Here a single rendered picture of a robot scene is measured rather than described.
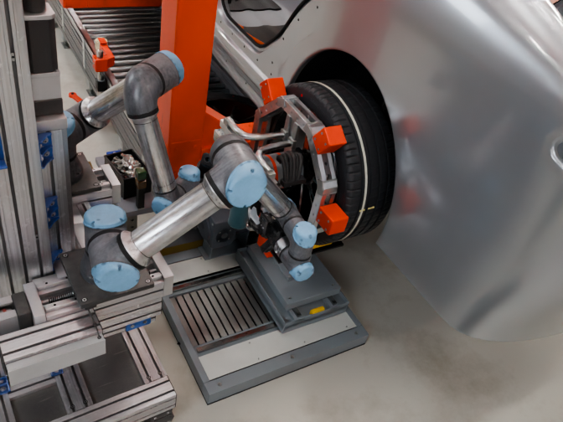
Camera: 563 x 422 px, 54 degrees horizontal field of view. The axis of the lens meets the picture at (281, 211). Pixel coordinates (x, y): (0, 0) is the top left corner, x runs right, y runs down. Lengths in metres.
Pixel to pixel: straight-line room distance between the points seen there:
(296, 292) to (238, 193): 1.24
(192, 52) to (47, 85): 0.81
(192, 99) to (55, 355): 1.18
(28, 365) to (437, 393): 1.81
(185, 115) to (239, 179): 1.05
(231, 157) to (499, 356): 2.03
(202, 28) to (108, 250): 1.05
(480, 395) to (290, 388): 0.91
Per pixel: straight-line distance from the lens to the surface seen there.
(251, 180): 1.42
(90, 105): 2.05
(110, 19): 4.73
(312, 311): 2.62
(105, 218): 1.62
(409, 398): 2.72
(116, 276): 1.53
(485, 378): 2.97
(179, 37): 2.23
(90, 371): 2.31
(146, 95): 1.72
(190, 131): 2.47
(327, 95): 2.11
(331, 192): 2.02
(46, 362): 1.73
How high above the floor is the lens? 2.14
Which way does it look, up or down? 39 degrees down
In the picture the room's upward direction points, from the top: 14 degrees clockwise
